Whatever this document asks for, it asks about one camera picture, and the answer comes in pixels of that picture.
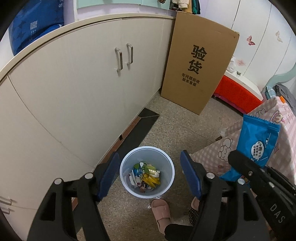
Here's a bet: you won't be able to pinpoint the blue snack packet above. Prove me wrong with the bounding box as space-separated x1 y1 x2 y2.
219 114 281 182

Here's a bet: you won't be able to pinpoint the yellow snack wrapper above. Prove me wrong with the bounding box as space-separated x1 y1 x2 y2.
142 173 161 188

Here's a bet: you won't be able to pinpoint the light blue trash bin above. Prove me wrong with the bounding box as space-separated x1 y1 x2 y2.
119 146 175 199

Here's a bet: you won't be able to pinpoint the pink checkered bed sheet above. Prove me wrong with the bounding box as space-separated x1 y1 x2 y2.
191 97 295 183

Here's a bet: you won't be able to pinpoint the pink slipper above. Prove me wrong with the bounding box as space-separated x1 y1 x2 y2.
151 199 171 235

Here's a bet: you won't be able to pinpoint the grey blanket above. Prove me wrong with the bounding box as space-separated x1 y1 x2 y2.
273 83 296 110

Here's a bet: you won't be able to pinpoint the red bench with white top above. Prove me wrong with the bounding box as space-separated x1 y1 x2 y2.
213 71 263 114

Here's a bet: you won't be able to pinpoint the black floor board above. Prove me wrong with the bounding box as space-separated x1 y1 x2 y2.
116 108 160 161

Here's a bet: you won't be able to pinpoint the beige low cabinet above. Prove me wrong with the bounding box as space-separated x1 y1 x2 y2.
1 14 174 240

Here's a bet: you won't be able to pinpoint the white plastic bag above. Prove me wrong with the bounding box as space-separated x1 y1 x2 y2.
226 55 236 73

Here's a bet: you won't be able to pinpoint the tall brown cardboard box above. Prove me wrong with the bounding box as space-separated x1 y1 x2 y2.
161 11 239 114

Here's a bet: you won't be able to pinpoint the blue shopping bag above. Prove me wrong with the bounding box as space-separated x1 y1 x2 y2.
9 0 64 55

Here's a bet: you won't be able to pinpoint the hanging clothes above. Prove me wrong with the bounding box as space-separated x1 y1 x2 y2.
171 0 201 15

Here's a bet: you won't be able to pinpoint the mint green drawer unit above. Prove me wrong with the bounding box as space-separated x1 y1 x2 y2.
76 0 171 10

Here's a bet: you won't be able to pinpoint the mint green bed frame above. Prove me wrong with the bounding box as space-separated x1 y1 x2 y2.
261 65 295 94

